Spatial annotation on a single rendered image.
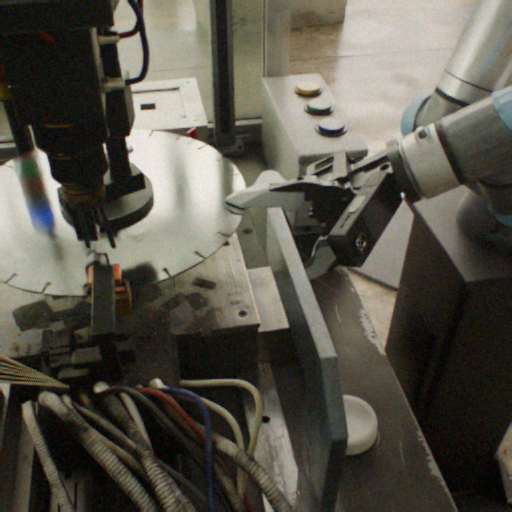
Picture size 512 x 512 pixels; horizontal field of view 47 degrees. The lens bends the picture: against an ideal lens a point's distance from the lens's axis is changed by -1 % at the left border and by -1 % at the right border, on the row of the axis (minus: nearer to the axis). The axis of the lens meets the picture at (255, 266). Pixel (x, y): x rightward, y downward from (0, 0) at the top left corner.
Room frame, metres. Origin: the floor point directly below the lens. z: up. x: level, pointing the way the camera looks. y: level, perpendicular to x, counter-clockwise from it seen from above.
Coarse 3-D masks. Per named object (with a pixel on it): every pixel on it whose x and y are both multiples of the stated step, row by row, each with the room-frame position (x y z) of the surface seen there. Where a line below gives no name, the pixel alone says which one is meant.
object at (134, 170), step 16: (112, 144) 0.50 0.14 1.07; (112, 160) 0.50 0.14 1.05; (128, 160) 0.51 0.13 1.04; (112, 176) 0.51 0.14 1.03; (128, 176) 0.51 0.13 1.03; (144, 176) 0.51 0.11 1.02; (112, 192) 0.49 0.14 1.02; (128, 192) 0.50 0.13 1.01; (64, 208) 0.47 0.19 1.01; (96, 208) 0.50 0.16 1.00; (80, 240) 0.48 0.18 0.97; (96, 240) 0.48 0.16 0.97
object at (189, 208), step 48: (144, 144) 0.70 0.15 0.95; (192, 144) 0.70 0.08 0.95; (0, 192) 0.59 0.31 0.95; (48, 192) 0.59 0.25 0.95; (192, 192) 0.59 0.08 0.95; (0, 240) 0.50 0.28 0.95; (48, 240) 0.50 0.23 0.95; (144, 240) 0.50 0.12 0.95; (192, 240) 0.50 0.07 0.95; (48, 288) 0.42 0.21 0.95
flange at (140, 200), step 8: (152, 184) 0.59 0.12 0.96; (136, 192) 0.57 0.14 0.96; (144, 192) 0.58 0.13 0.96; (152, 192) 0.58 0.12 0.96; (112, 200) 0.56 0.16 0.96; (120, 200) 0.56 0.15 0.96; (128, 200) 0.56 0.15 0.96; (136, 200) 0.56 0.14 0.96; (144, 200) 0.56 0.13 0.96; (152, 200) 0.57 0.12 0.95; (104, 208) 0.54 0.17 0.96; (112, 208) 0.54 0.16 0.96; (120, 208) 0.54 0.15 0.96; (128, 208) 0.54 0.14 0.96; (136, 208) 0.55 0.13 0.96; (144, 208) 0.55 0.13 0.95; (112, 216) 0.53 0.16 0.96; (120, 216) 0.53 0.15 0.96; (128, 216) 0.54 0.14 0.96; (136, 216) 0.54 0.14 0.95; (112, 224) 0.53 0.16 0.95
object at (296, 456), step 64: (0, 0) 0.37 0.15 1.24; (64, 0) 0.37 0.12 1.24; (64, 64) 0.39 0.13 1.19; (64, 128) 0.39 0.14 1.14; (192, 128) 0.74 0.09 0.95; (64, 192) 0.41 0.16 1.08; (256, 256) 0.70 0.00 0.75; (0, 320) 0.47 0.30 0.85; (192, 320) 0.48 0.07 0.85; (256, 320) 0.48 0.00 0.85; (320, 320) 0.34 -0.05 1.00; (128, 384) 0.36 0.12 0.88; (256, 384) 0.45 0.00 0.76; (320, 384) 0.29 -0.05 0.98; (64, 448) 0.32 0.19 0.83; (256, 448) 0.36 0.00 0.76; (320, 448) 0.27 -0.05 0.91
